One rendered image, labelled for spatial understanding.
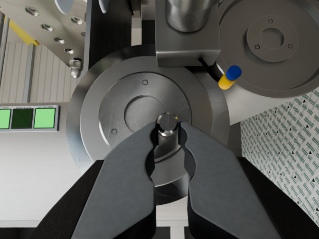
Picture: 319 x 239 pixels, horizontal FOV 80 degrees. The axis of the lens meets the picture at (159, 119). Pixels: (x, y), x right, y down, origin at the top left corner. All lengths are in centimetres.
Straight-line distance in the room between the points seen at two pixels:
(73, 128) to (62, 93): 228
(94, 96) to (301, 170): 24
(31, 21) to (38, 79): 215
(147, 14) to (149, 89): 46
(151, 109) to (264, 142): 24
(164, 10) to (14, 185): 56
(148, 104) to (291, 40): 15
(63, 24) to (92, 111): 30
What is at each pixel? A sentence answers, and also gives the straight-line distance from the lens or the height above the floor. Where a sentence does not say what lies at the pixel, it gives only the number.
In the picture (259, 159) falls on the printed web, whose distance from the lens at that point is 37.
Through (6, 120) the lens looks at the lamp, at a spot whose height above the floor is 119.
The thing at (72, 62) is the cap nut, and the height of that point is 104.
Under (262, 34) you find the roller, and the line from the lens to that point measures 23.
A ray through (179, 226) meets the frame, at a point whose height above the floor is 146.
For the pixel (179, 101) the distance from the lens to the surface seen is 15.
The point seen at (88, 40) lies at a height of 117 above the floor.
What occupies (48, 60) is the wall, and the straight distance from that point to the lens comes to 266.
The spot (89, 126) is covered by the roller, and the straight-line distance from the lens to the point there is 17.
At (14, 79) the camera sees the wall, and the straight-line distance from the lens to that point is 273.
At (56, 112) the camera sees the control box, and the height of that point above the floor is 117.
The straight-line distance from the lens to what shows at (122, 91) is 16.
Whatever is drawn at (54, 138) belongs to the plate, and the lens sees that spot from 57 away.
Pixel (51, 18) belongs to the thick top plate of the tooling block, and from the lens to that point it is 45.
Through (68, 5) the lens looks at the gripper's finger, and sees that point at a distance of 24.
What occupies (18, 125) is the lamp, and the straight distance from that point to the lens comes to 63.
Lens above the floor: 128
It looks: 10 degrees down
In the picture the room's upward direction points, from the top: 179 degrees clockwise
